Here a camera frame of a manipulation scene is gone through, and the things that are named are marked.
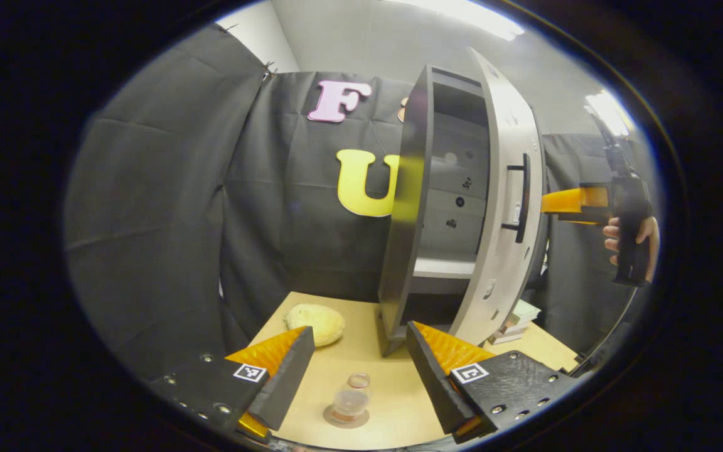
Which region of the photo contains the pale yellow round loaf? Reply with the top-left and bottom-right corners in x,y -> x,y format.
284,303 -> 346,348

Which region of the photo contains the round brown coaster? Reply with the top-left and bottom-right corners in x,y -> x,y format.
323,404 -> 370,429

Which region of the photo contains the black cabinet door handle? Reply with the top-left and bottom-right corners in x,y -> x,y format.
501,153 -> 533,244

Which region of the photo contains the white book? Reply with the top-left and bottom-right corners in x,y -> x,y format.
506,299 -> 542,327

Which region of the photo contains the clear plastic bottle red cap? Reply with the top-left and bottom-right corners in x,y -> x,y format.
330,372 -> 372,422

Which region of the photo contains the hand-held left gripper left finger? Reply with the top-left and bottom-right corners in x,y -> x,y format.
148,325 -> 316,440

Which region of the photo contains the dark grey cabinet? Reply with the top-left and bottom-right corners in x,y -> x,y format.
377,63 -> 494,358

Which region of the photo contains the ceiling light panel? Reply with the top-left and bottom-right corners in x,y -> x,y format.
586,90 -> 635,137

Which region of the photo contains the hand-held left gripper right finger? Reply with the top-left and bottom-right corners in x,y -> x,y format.
405,320 -> 579,443

